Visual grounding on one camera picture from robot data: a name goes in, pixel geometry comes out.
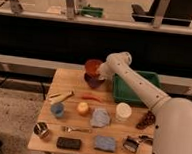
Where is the small metal tin can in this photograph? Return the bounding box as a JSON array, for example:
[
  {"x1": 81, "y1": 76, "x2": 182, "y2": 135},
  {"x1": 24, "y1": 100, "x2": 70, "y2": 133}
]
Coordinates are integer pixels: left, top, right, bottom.
[{"x1": 33, "y1": 122, "x2": 49, "y2": 140}]

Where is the yellow-handled peeler tool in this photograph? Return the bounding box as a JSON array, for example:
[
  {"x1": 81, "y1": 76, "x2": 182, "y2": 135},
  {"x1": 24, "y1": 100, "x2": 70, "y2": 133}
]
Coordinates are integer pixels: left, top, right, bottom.
[{"x1": 49, "y1": 91, "x2": 74, "y2": 104}]

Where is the blue rectangular sponge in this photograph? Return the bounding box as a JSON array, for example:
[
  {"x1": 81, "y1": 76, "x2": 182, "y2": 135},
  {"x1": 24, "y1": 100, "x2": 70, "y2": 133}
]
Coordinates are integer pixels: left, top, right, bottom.
[{"x1": 94, "y1": 136, "x2": 116, "y2": 152}]

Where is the black rectangular sponge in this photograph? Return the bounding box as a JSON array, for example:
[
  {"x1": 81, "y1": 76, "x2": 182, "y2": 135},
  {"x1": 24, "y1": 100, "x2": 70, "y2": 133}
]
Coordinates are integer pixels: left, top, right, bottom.
[{"x1": 56, "y1": 137, "x2": 81, "y2": 150}]

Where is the blue plastic cup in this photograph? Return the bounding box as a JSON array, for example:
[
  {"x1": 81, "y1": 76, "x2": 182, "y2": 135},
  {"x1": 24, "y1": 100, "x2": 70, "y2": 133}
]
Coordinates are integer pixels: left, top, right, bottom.
[{"x1": 51, "y1": 103, "x2": 64, "y2": 118}]

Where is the yellow orange fruit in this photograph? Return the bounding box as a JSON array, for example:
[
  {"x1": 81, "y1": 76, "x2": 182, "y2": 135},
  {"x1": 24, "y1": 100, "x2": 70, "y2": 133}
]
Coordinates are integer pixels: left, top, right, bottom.
[{"x1": 77, "y1": 102, "x2": 90, "y2": 116}]

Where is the red chili pepper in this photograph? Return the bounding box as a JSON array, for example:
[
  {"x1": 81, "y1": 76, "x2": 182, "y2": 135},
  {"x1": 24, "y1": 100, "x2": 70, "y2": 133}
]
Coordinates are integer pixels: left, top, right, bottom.
[{"x1": 82, "y1": 95, "x2": 102, "y2": 102}]

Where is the silver metal fork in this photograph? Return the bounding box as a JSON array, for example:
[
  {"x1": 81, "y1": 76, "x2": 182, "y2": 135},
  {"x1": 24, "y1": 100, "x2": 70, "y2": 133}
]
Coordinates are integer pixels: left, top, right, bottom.
[{"x1": 61, "y1": 126, "x2": 91, "y2": 133}]

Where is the crumpled light blue cloth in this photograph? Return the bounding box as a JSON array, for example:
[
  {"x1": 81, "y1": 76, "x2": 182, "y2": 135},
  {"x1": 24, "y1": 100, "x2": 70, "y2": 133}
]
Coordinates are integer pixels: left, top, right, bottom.
[{"x1": 90, "y1": 108, "x2": 110, "y2": 128}]

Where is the red bowl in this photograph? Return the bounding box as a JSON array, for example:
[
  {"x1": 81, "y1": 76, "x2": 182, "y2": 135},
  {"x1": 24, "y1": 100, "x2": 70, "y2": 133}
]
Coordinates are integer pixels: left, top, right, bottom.
[{"x1": 84, "y1": 59, "x2": 103, "y2": 77}]

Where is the black chair base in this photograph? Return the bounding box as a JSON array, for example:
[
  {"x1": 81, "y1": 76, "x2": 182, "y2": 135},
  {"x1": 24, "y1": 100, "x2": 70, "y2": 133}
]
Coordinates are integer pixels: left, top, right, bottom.
[{"x1": 131, "y1": 0, "x2": 192, "y2": 27}]

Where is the green object on shelf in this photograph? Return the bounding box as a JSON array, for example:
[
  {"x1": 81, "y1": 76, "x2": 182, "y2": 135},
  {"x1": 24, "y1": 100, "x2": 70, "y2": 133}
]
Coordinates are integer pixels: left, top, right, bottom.
[{"x1": 80, "y1": 6, "x2": 104, "y2": 18}]

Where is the brown grape bunch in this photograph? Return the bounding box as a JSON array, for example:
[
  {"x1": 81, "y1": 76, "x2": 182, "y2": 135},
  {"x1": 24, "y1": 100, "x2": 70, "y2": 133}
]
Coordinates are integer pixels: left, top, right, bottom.
[{"x1": 136, "y1": 111, "x2": 156, "y2": 129}]

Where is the green plastic tray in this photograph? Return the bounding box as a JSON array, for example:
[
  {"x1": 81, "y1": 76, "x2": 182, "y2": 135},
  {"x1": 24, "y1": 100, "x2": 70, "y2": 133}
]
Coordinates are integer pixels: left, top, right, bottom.
[{"x1": 112, "y1": 71, "x2": 161, "y2": 106}]

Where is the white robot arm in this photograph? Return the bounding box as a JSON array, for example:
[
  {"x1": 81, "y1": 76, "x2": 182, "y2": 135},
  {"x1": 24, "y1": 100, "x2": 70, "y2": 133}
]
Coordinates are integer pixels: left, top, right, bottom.
[{"x1": 97, "y1": 52, "x2": 192, "y2": 154}]

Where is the white lidded container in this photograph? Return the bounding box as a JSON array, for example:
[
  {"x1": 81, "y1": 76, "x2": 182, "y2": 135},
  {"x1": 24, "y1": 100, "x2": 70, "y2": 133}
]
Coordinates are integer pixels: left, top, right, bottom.
[{"x1": 115, "y1": 102, "x2": 132, "y2": 122}]

